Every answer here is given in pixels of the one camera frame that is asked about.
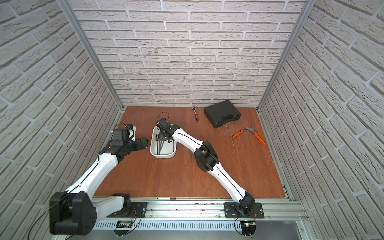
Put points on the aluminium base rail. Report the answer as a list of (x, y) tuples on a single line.
[(206, 214)]

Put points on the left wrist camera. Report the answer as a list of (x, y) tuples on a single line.
[(131, 130)]

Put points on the black plastic tool case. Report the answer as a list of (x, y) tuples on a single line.
[(222, 113)]

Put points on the white plastic storage box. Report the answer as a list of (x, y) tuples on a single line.
[(167, 149)]

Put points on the left controller board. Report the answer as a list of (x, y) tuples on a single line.
[(123, 228)]

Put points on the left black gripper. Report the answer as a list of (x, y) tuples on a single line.
[(142, 143)]

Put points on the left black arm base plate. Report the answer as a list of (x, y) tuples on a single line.
[(137, 209)]

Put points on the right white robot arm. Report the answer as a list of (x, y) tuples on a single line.
[(208, 161)]

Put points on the controller board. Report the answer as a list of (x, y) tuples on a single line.
[(247, 228), (123, 228)]

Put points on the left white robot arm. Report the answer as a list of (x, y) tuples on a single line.
[(72, 212)]

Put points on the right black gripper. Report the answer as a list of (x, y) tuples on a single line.
[(162, 135)]

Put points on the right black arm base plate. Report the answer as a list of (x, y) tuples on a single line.
[(231, 211)]

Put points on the right controller board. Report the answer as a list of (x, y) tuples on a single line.
[(247, 228)]

